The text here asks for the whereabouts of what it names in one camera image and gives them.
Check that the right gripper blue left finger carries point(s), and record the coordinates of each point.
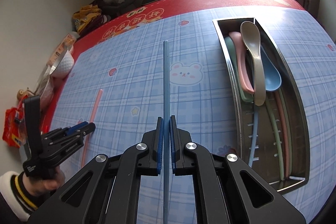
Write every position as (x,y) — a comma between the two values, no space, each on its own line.
(160,134)

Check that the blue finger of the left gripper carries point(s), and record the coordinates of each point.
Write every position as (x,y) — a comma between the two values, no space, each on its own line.
(73,129)

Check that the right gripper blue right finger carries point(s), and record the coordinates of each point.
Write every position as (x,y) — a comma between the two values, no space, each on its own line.
(172,142)

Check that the blue chopstick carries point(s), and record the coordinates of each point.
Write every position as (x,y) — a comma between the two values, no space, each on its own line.
(166,142)
(254,135)

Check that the green plastic spoon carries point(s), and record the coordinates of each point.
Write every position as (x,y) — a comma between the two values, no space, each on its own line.
(245,97)

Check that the green chopstick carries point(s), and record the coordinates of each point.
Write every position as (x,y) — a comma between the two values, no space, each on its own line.
(288,132)
(277,139)

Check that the pink plastic spoon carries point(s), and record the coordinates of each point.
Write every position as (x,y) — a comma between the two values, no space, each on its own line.
(240,50)

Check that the blue plastic spoon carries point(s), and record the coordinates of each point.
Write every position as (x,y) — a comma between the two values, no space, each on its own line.
(273,78)

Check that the beige plastic spoon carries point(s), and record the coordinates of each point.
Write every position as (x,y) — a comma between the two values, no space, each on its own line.
(252,40)

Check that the striped sleeve forearm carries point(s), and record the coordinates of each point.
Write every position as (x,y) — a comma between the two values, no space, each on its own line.
(16,203)

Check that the person's left hand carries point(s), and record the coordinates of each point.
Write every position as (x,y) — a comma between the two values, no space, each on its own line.
(38,187)

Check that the glass bowl with lid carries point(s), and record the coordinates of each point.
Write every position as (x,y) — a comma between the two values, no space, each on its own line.
(45,87)

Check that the blue plaid table mat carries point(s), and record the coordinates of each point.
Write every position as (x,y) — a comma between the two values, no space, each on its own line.
(310,198)

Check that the white ribbed bowl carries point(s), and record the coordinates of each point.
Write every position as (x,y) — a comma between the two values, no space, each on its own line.
(63,65)

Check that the packaged snack box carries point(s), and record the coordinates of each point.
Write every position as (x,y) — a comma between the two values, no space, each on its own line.
(66,44)

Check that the stainless steel utensil tray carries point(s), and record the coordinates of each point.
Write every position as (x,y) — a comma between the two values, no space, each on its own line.
(265,161)

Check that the yellow snack bags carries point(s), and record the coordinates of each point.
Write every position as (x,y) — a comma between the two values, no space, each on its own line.
(86,19)

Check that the red printed tablecloth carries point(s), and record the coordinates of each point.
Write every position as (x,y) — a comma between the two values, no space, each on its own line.
(157,14)

